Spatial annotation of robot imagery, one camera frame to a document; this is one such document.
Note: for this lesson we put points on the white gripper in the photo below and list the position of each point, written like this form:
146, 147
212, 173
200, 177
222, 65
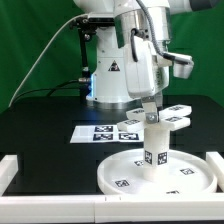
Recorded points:
144, 75

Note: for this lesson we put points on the white cross table base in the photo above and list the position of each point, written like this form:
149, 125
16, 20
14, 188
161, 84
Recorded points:
171, 118

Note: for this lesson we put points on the white round table top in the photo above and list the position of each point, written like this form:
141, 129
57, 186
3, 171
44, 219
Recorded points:
130, 172

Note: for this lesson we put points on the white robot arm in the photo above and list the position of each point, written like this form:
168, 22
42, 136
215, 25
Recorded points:
146, 19

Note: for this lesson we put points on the marker tag sheet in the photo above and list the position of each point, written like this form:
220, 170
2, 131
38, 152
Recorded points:
103, 134

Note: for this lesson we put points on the white right fence bar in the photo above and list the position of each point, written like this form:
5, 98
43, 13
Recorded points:
216, 162

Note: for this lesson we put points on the white fence bar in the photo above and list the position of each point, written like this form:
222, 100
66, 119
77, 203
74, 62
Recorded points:
216, 162
104, 209
8, 169

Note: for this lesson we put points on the white front fence bar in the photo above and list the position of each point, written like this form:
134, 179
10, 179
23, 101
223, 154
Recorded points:
104, 209

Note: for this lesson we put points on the green backdrop curtain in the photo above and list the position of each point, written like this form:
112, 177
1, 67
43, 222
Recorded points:
31, 45

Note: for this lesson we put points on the white left fence bar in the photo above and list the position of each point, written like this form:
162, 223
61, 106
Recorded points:
8, 169

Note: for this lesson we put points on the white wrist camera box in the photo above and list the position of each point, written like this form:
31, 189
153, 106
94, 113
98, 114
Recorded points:
182, 64

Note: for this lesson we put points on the black camera on stand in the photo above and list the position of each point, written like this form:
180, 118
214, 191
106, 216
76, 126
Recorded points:
87, 25

